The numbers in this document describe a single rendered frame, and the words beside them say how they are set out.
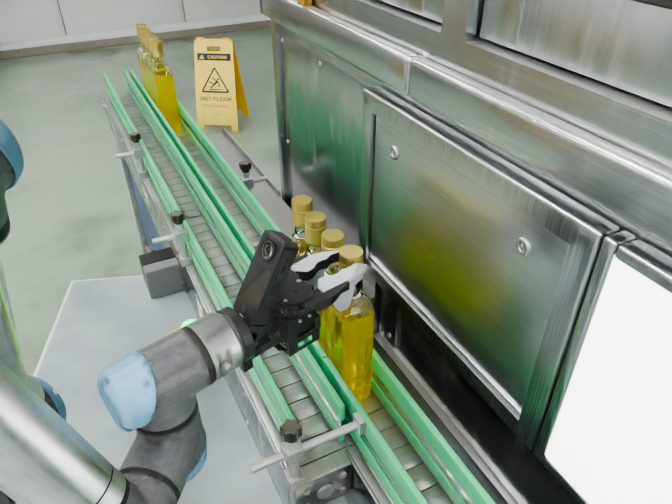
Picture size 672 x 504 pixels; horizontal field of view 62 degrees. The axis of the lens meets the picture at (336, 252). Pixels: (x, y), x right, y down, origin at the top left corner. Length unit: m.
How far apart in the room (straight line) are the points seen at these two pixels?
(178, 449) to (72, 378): 0.61
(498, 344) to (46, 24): 6.10
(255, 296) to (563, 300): 0.35
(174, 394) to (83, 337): 0.73
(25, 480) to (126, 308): 0.86
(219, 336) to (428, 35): 0.47
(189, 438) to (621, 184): 0.54
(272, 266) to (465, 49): 0.35
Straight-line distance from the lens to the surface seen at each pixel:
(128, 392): 0.64
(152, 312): 1.38
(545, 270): 0.67
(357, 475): 0.89
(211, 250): 1.31
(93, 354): 1.32
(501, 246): 0.72
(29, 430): 0.58
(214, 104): 4.17
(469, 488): 0.80
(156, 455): 0.69
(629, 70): 0.61
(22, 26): 6.56
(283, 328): 0.72
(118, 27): 6.62
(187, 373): 0.65
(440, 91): 0.76
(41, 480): 0.60
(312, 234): 0.87
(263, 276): 0.68
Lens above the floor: 1.62
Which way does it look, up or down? 35 degrees down
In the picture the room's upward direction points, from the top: straight up
